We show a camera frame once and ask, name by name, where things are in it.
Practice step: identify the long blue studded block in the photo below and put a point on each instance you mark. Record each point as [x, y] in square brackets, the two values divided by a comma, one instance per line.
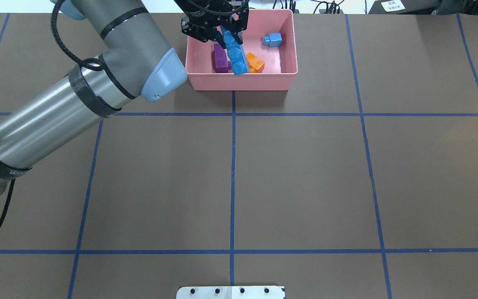
[235, 52]

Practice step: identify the orange block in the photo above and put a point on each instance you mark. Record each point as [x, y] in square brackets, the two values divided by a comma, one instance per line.
[256, 65]

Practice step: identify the small blue block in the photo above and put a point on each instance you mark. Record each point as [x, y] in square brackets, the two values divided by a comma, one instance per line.
[273, 40]

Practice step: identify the purple block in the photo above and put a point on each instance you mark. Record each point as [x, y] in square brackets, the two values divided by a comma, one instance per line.
[220, 63]

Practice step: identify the pink plastic box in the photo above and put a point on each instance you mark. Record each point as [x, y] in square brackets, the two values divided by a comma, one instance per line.
[281, 65]

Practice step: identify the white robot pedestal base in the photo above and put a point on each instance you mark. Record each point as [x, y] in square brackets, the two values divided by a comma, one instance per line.
[232, 292]

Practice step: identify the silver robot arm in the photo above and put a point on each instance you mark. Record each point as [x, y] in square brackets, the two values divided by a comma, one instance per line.
[138, 61]

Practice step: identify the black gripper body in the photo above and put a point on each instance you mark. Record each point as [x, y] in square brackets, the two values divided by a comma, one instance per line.
[201, 30]

